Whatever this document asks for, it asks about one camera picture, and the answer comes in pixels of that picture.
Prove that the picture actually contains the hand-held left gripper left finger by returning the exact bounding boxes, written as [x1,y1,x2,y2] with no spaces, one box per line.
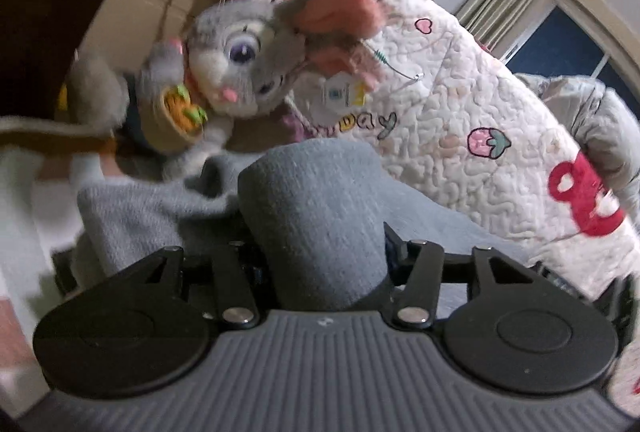
[142,239,263,329]

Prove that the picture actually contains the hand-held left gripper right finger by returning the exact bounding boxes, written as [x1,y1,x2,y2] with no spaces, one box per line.
[382,221,546,330]

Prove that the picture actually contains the grey pants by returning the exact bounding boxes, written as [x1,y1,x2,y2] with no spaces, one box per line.
[237,139,391,313]

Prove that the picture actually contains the stack of folded clothes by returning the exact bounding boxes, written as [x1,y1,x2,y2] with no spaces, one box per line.
[77,152,533,293]

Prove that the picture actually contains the quilted bear print bedspread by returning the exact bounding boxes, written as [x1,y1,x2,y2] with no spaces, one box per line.
[245,0,640,418]

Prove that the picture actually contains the grey plush rabbit toy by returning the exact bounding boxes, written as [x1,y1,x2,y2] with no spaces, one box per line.
[67,0,388,180]

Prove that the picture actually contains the window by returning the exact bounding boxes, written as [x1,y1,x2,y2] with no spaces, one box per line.
[500,2,640,113]

